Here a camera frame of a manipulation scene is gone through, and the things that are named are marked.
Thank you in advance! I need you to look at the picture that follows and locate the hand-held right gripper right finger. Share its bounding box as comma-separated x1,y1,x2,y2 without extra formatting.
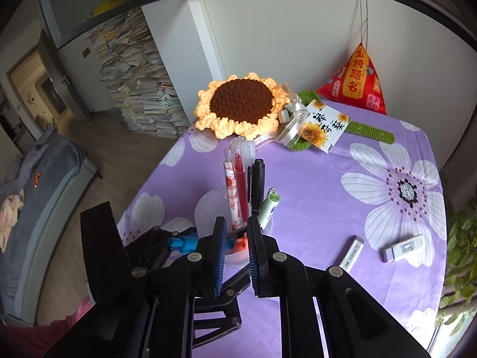
247,215,429,358

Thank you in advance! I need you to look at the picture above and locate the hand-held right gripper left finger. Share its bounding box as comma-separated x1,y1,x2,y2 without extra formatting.
45,217,229,358

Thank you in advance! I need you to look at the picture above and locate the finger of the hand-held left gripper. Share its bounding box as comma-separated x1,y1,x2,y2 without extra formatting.
121,227,204,269
194,268,251,331

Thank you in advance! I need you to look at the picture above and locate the orange marker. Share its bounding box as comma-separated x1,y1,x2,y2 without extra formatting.
231,232,250,255

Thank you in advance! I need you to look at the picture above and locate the frosted plastic cup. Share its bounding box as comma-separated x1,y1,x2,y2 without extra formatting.
194,188,278,265

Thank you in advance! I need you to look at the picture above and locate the green highlighter pen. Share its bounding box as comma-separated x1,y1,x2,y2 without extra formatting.
257,187,281,232

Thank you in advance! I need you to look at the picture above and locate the pink checked pen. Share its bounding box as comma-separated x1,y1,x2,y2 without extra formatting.
223,147,242,230

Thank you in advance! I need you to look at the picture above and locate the black pen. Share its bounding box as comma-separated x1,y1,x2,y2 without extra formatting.
248,158,266,217

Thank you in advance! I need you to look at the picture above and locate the red gel pen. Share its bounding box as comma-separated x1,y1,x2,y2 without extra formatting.
231,138,251,224

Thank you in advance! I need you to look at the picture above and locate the clear gel pen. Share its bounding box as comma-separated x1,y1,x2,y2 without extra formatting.
242,141,257,195

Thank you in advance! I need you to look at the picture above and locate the grey bed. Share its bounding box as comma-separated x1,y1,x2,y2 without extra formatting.
0,127,101,325

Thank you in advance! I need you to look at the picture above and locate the purple floral tablecloth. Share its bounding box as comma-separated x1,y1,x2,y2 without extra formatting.
117,108,448,358

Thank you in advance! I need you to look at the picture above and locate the pale cloth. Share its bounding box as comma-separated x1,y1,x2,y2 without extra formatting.
0,190,25,247

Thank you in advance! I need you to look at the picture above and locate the white eraser stick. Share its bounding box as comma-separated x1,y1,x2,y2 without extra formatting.
338,236,365,271

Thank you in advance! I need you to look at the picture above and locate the person's pink clothing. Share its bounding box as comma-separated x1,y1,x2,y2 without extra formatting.
0,294,94,358

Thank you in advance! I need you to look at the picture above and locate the sunflower print card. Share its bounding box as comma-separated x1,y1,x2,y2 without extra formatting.
298,101,353,155

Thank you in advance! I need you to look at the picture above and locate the white ribbon bow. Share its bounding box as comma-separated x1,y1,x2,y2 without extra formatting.
274,82,314,150

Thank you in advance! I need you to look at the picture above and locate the tall pile of books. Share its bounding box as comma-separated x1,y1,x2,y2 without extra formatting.
87,5,194,138

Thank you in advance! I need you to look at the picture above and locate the crochet sunflower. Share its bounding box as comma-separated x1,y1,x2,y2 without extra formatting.
194,72,291,140

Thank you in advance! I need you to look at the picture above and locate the green crochet stem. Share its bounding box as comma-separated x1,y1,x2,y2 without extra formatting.
287,89,396,153

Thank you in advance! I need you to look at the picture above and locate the wooden door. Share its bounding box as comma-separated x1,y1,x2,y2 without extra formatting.
7,45,75,127

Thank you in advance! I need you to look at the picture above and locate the red pyramid pouch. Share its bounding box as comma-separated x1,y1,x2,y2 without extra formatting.
316,43,387,116

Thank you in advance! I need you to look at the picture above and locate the green potted plant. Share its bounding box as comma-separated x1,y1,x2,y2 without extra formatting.
434,172,477,340

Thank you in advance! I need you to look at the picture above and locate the yellow object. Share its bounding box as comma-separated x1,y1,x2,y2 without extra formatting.
91,0,137,17

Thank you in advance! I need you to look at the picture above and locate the hanging string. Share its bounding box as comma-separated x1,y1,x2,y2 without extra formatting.
356,0,371,47

